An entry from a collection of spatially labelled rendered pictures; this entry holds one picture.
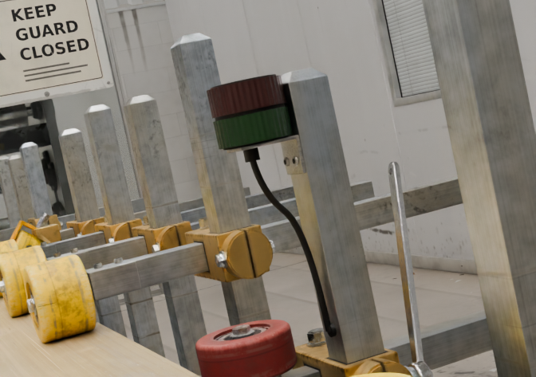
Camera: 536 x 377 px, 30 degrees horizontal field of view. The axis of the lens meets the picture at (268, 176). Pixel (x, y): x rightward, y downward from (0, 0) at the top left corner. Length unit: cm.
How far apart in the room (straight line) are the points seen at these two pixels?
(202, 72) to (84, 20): 209
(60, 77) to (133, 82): 664
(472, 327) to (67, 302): 39
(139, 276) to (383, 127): 527
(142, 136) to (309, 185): 50
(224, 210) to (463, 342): 28
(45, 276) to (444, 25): 56
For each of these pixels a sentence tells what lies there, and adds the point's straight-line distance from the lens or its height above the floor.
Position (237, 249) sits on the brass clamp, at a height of 95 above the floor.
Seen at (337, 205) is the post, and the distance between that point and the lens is 80.
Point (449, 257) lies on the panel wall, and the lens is 593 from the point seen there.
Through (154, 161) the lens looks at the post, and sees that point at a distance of 127.
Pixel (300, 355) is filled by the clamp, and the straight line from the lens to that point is 88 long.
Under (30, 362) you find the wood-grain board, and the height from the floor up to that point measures 90.
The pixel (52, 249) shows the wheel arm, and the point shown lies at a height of 95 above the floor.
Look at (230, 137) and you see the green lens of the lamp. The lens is 77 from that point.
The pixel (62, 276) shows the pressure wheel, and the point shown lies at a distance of 101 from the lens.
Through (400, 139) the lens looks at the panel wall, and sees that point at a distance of 611.
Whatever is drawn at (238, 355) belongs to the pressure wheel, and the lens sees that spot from 80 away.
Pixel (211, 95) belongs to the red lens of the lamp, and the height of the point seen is 110.
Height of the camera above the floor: 107
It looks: 3 degrees down
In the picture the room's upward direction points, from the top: 12 degrees counter-clockwise
